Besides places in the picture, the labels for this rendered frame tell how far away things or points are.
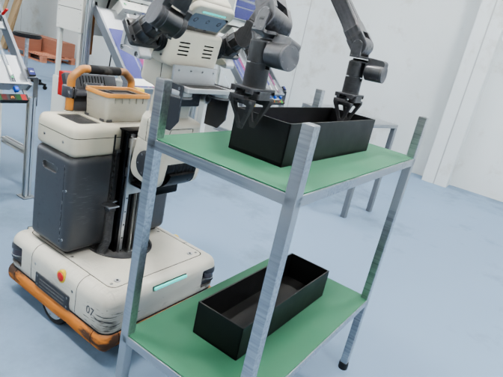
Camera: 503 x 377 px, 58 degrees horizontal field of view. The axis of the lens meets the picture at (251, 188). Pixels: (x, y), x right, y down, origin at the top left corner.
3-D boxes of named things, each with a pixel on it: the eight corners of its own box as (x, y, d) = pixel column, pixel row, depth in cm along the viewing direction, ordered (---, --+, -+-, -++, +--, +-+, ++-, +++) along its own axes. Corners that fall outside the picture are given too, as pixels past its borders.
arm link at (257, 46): (264, 37, 109) (246, 33, 105) (284, 41, 104) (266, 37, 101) (258, 66, 111) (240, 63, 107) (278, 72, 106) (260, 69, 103)
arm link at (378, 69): (363, 40, 154) (353, 38, 147) (396, 46, 148) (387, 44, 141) (354, 77, 157) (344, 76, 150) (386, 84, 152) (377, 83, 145)
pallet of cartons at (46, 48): (75, 65, 915) (77, 45, 902) (40, 62, 853) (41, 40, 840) (43, 54, 969) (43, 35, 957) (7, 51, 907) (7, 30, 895)
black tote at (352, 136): (323, 137, 169) (331, 107, 165) (366, 150, 160) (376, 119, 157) (227, 147, 123) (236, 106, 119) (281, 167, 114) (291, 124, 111)
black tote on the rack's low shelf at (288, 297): (285, 276, 189) (291, 252, 185) (322, 295, 180) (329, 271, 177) (191, 331, 142) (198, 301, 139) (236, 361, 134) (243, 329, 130)
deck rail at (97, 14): (129, 93, 333) (135, 89, 329) (127, 93, 331) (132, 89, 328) (93, 10, 342) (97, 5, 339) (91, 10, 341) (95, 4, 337)
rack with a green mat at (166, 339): (348, 367, 197) (430, 117, 164) (215, 523, 123) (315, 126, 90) (262, 316, 220) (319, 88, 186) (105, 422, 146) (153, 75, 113)
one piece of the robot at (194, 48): (91, 171, 174) (125, 7, 151) (164, 161, 205) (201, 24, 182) (135, 204, 162) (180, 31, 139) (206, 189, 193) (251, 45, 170)
